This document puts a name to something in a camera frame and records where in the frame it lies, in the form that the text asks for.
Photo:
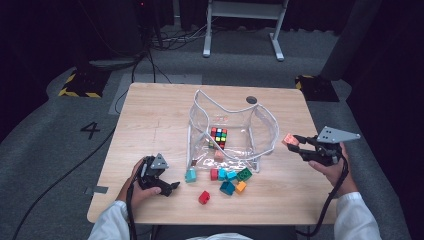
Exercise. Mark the black base with hazard stripes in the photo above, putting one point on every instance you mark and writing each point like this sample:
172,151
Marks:
85,85
316,88

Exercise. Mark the orange toy block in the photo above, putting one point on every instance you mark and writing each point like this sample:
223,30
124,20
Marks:
240,187

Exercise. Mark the salmon toy block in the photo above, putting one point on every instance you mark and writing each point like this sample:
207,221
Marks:
290,140

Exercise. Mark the grey tape piece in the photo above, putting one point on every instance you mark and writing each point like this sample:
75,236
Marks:
96,190

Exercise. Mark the grey upright post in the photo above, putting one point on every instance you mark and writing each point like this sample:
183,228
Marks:
350,40

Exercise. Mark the grey flat stand base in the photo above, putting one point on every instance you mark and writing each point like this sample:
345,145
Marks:
113,62

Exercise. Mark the red toy block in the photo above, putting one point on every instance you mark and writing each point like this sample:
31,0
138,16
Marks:
204,197
214,174

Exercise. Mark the clear plastic bag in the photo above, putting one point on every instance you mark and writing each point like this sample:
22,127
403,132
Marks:
265,133

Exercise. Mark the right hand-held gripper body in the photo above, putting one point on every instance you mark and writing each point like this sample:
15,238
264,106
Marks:
328,151

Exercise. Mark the green toy block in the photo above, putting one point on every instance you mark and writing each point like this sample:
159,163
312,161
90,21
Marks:
244,174

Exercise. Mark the multicoloured puzzle cube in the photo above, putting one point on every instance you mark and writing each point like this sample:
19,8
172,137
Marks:
219,136

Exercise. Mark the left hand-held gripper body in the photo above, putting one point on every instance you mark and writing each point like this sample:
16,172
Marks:
154,173

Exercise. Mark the person's white shirt front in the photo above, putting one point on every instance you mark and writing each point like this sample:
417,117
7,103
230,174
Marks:
220,237

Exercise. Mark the person's left hand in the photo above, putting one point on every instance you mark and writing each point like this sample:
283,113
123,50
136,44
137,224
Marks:
146,193

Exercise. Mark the dark round table grommet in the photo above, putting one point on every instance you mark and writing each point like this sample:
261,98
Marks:
251,99

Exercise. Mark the person's right hand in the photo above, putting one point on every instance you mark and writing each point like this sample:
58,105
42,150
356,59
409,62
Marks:
340,176

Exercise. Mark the white metal desk frame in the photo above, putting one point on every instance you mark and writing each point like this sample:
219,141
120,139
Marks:
245,10

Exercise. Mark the light teal toy block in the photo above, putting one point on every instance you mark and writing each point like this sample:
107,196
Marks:
190,175

